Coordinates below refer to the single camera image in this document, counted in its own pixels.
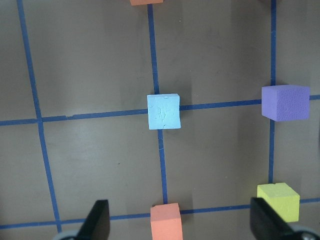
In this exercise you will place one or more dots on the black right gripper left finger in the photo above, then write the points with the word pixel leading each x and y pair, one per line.
pixel 97 224

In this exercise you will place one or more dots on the purple right foam block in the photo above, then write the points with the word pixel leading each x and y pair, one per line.
pixel 282 103

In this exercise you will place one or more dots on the light blue foam block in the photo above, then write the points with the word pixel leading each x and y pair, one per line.
pixel 163 111

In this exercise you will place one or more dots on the yellow foam block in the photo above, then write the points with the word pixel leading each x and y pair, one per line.
pixel 282 198

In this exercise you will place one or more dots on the orange foam block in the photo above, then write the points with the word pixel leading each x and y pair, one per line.
pixel 166 222
pixel 145 2

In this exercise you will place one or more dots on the orange near foam block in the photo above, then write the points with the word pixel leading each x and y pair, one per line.
pixel 166 222

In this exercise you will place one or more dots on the orange far foam block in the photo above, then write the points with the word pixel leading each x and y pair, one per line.
pixel 145 2

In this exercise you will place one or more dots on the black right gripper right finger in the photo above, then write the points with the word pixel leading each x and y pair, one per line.
pixel 266 224

